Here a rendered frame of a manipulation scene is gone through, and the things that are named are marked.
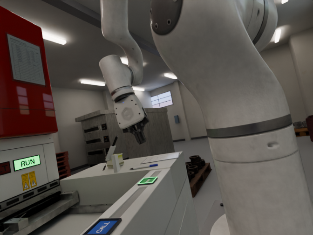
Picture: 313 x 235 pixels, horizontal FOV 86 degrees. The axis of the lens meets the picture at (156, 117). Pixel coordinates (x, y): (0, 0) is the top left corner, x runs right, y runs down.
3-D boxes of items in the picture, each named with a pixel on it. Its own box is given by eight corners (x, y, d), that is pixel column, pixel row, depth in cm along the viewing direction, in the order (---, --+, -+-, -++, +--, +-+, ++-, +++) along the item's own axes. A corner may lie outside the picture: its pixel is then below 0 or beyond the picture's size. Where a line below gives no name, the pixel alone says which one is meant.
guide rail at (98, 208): (55, 215, 82) (54, 208, 82) (58, 212, 84) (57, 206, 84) (149, 210, 67) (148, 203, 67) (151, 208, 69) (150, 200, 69)
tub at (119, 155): (106, 168, 98) (105, 156, 99) (117, 164, 104) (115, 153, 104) (113, 168, 93) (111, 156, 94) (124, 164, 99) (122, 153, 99)
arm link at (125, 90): (105, 95, 59) (108, 103, 59) (125, 84, 57) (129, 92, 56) (117, 98, 67) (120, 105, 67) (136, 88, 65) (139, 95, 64)
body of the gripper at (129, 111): (106, 101, 59) (118, 131, 58) (131, 88, 57) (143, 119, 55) (118, 103, 67) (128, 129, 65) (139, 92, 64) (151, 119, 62)
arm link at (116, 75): (127, 94, 68) (107, 97, 62) (116, 66, 70) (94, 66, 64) (138, 85, 62) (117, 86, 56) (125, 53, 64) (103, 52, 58)
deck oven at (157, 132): (152, 160, 611) (143, 114, 621) (177, 158, 556) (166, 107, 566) (125, 173, 492) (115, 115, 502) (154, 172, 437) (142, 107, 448)
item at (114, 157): (106, 173, 83) (102, 147, 84) (111, 171, 87) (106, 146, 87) (117, 172, 81) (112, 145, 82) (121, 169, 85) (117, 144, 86)
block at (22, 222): (3, 231, 61) (3, 222, 61) (14, 225, 64) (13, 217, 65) (18, 231, 59) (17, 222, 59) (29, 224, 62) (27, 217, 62)
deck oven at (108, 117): (83, 169, 722) (74, 118, 735) (107, 161, 833) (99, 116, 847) (110, 168, 630) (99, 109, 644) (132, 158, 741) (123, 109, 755)
